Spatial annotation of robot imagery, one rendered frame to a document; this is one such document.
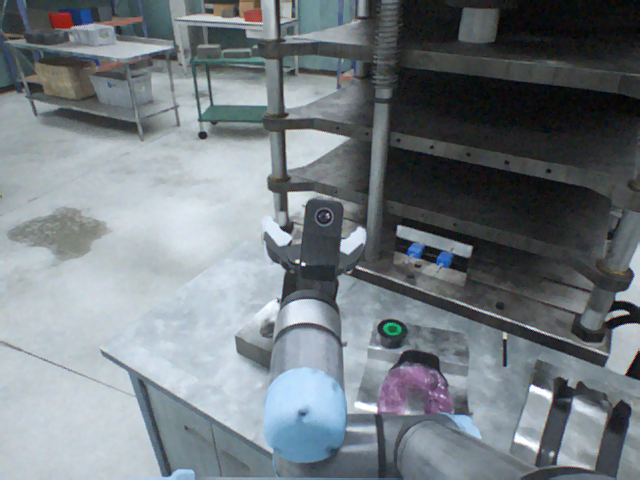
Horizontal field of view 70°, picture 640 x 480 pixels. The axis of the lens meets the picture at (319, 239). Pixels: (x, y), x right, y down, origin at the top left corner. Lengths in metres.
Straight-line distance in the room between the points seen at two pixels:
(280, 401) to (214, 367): 0.96
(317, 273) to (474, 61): 1.04
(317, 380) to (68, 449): 2.02
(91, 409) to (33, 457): 0.28
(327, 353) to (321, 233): 0.15
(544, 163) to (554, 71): 0.25
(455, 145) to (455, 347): 0.61
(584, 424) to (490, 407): 0.23
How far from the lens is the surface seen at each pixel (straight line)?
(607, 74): 1.42
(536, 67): 1.43
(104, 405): 2.48
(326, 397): 0.42
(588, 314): 1.60
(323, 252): 0.53
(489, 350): 1.47
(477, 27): 1.69
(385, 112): 1.51
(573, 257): 1.54
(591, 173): 1.45
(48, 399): 2.62
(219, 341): 1.44
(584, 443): 1.22
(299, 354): 0.45
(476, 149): 1.48
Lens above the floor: 1.80
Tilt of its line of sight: 33 degrees down
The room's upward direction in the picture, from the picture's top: straight up
